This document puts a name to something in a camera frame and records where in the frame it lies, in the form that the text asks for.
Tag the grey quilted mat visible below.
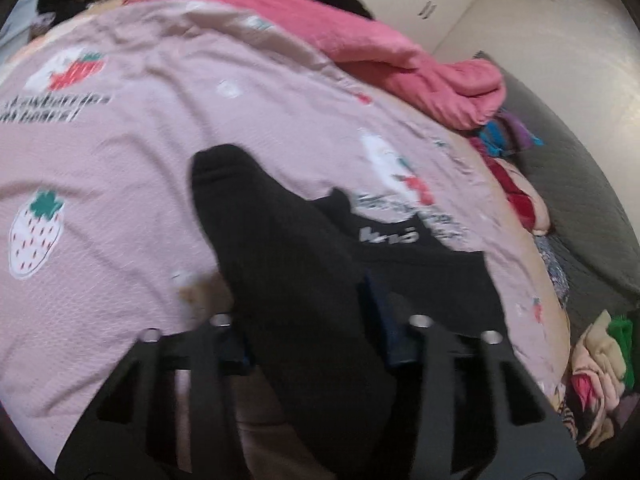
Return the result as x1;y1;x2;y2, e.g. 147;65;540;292
475;50;640;348

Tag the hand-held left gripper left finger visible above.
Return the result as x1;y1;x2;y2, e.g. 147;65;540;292
55;312;251;480

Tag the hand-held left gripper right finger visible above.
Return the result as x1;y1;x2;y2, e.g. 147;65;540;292
361;276;587;480

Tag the pink quilt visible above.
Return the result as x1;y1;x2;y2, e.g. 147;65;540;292
122;0;506;131

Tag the purple and blue striped cloth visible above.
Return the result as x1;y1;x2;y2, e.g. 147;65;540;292
475;109;547;157

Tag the beige and green cloth pile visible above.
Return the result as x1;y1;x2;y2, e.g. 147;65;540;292
562;309;637;448

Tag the red cloth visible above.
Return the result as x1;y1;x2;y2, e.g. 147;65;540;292
470;137;552;235

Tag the pink strawberry printed bedsheet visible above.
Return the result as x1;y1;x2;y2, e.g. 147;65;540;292
0;0;573;480

